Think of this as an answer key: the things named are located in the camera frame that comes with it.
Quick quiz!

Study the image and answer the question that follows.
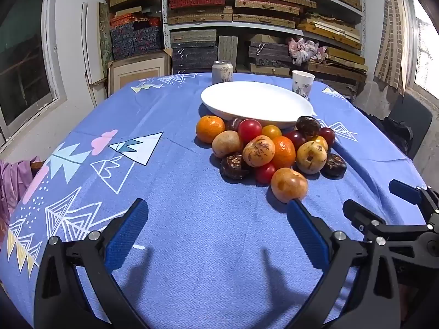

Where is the smooth orange persimmon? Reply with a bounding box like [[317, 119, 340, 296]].
[[271, 168, 309, 203]]

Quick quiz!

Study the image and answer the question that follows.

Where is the window with white frame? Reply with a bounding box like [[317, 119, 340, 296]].
[[0, 0, 67, 144]]

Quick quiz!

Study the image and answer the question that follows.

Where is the blue printed tablecloth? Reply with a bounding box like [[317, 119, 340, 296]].
[[7, 73, 429, 329]]

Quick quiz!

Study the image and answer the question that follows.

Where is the spotted yellow passion fruit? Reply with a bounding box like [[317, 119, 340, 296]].
[[243, 135, 276, 168]]

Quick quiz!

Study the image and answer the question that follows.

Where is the framed picture in cardboard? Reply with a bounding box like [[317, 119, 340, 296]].
[[107, 50, 173, 97]]

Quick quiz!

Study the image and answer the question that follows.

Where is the brown-spotted yellow pear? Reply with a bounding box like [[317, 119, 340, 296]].
[[296, 141, 328, 175]]

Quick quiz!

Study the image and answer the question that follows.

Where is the beige patterned curtain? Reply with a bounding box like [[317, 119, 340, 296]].
[[373, 0, 417, 95]]

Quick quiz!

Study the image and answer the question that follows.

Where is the large red tomato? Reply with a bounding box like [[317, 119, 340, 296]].
[[238, 118, 263, 143]]

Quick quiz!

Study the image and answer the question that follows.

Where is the white oval plate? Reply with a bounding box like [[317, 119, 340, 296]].
[[201, 81, 314, 129]]

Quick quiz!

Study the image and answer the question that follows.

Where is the silver drink can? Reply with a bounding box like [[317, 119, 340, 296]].
[[212, 61, 234, 84]]

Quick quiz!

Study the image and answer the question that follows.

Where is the printed paper cup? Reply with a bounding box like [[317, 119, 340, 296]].
[[291, 70, 315, 101]]

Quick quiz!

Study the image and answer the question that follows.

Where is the dark red plum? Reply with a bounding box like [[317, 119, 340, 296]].
[[285, 130, 307, 151], [319, 127, 336, 146]]

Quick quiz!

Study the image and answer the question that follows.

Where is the stack of dark grey boxes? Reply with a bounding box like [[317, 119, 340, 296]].
[[170, 29, 218, 74]]

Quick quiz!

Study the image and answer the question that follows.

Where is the stack of blue patterned boxes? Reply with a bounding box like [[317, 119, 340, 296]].
[[110, 14, 163, 60]]

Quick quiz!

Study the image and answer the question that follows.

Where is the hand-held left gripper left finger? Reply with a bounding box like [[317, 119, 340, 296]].
[[33, 198, 151, 329]]

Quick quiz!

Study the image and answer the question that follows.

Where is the white metal shelf rack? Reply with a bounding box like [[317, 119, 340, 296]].
[[161, 0, 367, 76]]

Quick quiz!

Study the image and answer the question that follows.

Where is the black bag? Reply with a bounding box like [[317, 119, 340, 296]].
[[357, 106, 414, 155]]

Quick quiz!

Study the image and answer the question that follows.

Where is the tan round pear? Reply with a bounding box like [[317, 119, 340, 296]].
[[212, 131, 243, 158]]

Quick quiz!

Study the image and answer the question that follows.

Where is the small yellow tomato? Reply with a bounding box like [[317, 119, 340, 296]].
[[310, 135, 329, 151]]

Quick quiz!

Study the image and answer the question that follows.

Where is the yellow orange tomato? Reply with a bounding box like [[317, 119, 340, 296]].
[[261, 125, 283, 141]]

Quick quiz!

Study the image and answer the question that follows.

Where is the bright side window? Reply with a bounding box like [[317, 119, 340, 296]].
[[405, 0, 439, 100]]

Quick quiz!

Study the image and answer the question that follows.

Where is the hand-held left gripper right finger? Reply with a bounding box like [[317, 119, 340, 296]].
[[287, 199, 402, 329]]

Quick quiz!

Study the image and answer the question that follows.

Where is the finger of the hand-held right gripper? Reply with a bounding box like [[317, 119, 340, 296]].
[[343, 199, 390, 244], [389, 179, 439, 213]]

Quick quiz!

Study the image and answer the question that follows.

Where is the purple cloth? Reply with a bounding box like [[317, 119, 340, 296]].
[[0, 156, 43, 234]]

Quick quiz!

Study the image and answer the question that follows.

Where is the pink cloth bundle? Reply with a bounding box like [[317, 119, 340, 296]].
[[287, 37, 328, 66]]

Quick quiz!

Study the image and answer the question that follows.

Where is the green patterned panel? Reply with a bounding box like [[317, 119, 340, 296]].
[[99, 2, 114, 79]]

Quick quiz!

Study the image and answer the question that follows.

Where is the black chair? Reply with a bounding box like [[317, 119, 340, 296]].
[[387, 92, 433, 160]]

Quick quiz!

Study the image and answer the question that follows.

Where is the white leaning board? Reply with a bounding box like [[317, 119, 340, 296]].
[[81, 2, 107, 107]]

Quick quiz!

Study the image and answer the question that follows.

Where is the stack of dark brown boxes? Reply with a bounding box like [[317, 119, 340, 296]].
[[249, 34, 299, 76]]

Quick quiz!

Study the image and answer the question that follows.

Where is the dark water chestnut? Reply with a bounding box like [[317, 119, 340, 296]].
[[220, 152, 252, 181], [320, 153, 347, 178]]

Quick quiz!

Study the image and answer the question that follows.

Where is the mandarin orange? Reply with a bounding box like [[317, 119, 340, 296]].
[[196, 115, 226, 144], [271, 136, 296, 170]]

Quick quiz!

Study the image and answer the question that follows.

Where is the upright tan ribbed box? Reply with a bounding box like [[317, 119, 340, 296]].
[[218, 36, 239, 63]]

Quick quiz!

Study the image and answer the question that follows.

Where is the red cherry tomato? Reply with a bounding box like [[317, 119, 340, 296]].
[[254, 162, 277, 185]]

